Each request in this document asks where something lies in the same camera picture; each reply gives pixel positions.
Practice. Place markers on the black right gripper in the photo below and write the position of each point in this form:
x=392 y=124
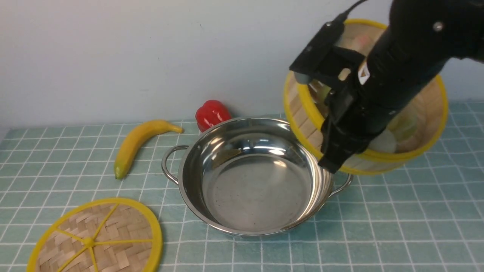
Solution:
x=378 y=89

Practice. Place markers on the yellow-rimmed bamboo steamer basket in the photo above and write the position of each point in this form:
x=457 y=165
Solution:
x=429 y=109

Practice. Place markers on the yellow-rimmed woven bamboo steamer lid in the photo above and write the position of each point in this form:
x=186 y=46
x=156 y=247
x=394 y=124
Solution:
x=105 y=235

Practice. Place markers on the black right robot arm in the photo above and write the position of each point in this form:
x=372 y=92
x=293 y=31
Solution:
x=421 y=37

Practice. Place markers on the white round bun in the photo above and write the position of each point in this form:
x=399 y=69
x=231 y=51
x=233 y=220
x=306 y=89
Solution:
x=384 y=143

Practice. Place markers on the red bell pepper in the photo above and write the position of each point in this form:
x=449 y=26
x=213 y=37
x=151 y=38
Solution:
x=210 y=114

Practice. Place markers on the yellow banana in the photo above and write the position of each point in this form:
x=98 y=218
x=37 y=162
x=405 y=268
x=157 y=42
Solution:
x=135 y=139

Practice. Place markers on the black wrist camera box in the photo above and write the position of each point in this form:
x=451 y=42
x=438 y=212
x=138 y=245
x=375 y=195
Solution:
x=323 y=60

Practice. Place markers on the stainless steel two-handled pot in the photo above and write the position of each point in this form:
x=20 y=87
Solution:
x=250 y=176

